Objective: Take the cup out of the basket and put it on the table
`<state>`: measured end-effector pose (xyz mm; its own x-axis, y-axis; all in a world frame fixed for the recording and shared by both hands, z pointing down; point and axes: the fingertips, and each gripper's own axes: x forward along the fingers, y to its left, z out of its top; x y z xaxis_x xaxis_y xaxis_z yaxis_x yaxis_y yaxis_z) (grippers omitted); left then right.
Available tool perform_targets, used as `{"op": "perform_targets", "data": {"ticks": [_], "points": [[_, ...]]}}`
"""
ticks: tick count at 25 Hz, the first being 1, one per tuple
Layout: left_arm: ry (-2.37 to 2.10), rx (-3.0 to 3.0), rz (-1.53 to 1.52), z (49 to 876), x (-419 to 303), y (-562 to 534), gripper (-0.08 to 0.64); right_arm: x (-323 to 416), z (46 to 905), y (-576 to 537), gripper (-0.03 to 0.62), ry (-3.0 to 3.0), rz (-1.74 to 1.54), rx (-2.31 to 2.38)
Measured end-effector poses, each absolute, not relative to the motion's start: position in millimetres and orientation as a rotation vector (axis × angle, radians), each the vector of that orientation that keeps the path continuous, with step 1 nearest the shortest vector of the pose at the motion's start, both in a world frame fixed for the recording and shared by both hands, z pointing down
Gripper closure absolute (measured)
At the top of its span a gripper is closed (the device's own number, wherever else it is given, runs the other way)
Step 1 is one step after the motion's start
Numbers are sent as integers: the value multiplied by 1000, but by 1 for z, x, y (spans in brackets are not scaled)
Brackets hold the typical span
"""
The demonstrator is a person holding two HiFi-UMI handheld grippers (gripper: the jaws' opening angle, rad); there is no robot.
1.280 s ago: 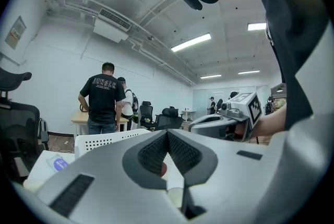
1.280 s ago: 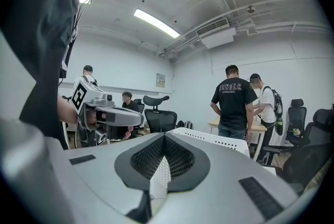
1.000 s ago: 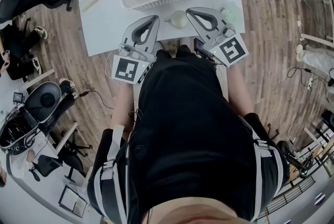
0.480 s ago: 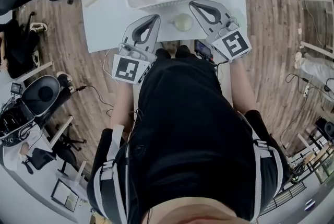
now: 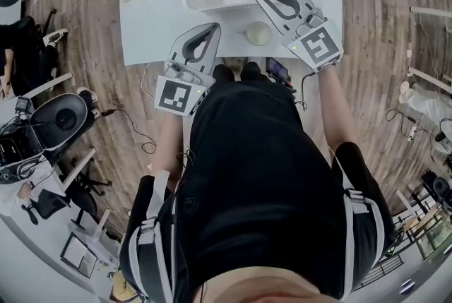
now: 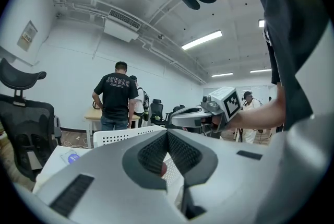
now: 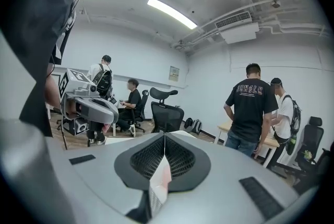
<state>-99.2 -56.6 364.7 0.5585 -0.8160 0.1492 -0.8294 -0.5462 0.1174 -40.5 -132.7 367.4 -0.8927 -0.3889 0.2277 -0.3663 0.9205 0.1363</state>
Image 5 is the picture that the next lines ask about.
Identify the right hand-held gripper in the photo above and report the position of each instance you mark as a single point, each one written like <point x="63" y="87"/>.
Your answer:
<point x="319" y="45"/>

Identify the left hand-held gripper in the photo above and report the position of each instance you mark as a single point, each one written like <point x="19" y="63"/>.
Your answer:
<point x="173" y="97"/>

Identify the person's left forearm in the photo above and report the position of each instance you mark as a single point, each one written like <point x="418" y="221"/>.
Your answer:
<point x="169" y="142"/>

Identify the person's right forearm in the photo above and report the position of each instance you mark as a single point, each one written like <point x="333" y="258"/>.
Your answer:
<point x="337" y="107"/>

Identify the person's left black shoe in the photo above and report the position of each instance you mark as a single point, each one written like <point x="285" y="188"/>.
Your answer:
<point x="223" y="71"/>

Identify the person's black shoe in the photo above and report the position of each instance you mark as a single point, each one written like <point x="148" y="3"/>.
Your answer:
<point x="223" y="71"/>
<point x="252" y="70"/>

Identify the white table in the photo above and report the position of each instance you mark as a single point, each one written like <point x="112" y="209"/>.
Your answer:
<point x="152" y="33"/>

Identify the person's right black shoe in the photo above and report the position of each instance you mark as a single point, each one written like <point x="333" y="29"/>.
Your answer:
<point x="252" y="70"/>

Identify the black device with red trim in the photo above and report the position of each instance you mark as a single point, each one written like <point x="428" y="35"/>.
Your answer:
<point x="278" y="70"/>

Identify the person's black clothing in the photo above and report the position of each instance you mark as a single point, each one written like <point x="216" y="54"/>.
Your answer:
<point x="254" y="171"/>

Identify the black round seat chair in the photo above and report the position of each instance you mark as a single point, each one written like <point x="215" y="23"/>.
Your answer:
<point x="61" y="118"/>

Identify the white power strip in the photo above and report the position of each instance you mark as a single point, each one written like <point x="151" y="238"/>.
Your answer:
<point x="413" y="130"/>

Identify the black swivel chair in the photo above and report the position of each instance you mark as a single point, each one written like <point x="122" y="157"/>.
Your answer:
<point x="77" y="195"/>

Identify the black equipment case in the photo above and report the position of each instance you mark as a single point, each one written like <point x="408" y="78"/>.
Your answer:
<point x="19" y="148"/>

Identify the black framed white board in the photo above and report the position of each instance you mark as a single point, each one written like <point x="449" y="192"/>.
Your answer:
<point x="78" y="254"/>

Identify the person's chin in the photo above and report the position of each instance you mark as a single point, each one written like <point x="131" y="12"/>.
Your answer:
<point x="261" y="285"/>

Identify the yellow object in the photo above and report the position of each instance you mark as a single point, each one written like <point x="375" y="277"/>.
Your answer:
<point x="121" y="287"/>

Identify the white table leg frame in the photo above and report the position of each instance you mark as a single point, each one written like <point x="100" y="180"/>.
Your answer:
<point x="431" y="11"/>

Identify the small black camera box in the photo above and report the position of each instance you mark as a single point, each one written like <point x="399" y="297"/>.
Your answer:
<point x="23" y="104"/>

